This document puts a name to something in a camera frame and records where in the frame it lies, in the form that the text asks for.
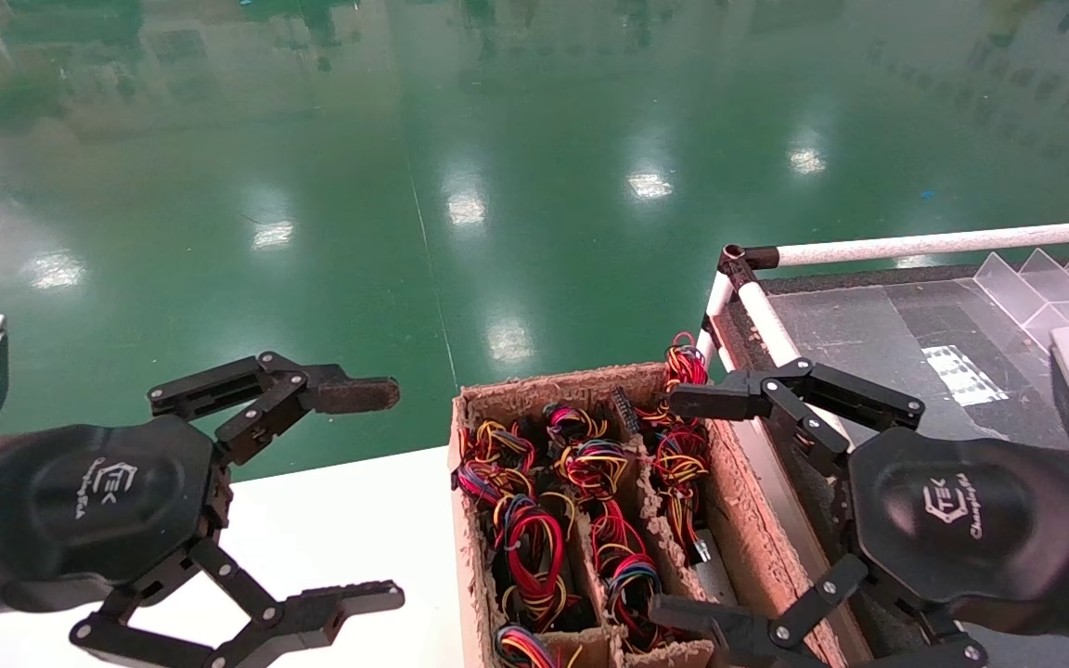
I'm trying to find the worn brown cardboard divider box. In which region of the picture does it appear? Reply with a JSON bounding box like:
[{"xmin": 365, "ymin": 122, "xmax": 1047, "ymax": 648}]
[{"xmin": 448, "ymin": 362, "xmax": 869, "ymax": 668}]

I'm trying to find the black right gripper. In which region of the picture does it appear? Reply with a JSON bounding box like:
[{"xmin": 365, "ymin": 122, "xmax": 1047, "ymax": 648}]
[{"xmin": 649, "ymin": 357, "xmax": 1069, "ymax": 668}]

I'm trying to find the silver power supply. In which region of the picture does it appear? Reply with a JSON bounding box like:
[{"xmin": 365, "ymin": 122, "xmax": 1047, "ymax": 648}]
[
  {"xmin": 495, "ymin": 624, "xmax": 582, "ymax": 668},
  {"xmin": 588, "ymin": 501, "xmax": 651, "ymax": 581},
  {"xmin": 544, "ymin": 401, "xmax": 633, "ymax": 507},
  {"xmin": 488, "ymin": 496, "xmax": 573, "ymax": 632},
  {"xmin": 650, "ymin": 422, "xmax": 740, "ymax": 606},
  {"xmin": 635, "ymin": 332, "xmax": 712, "ymax": 430},
  {"xmin": 456, "ymin": 419, "xmax": 535, "ymax": 507},
  {"xmin": 601, "ymin": 555, "xmax": 675, "ymax": 655}
]

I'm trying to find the white cart frame pipe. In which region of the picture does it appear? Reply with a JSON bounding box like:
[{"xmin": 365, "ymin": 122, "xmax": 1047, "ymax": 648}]
[
  {"xmin": 737, "ymin": 278, "xmax": 856, "ymax": 446},
  {"xmin": 695, "ymin": 271, "xmax": 738, "ymax": 372},
  {"xmin": 729, "ymin": 219, "xmax": 1069, "ymax": 270}
]

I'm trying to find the dark cart platform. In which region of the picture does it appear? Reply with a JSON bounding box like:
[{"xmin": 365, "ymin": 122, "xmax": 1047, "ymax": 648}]
[{"xmin": 711, "ymin": 264, "xmax": 1069, "ymax": 668}]

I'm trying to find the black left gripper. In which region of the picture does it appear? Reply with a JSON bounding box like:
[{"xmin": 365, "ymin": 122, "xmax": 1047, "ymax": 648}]
[{"xmin": 0, "ymin": 351, "xmax": 406, "ymax": 668}]

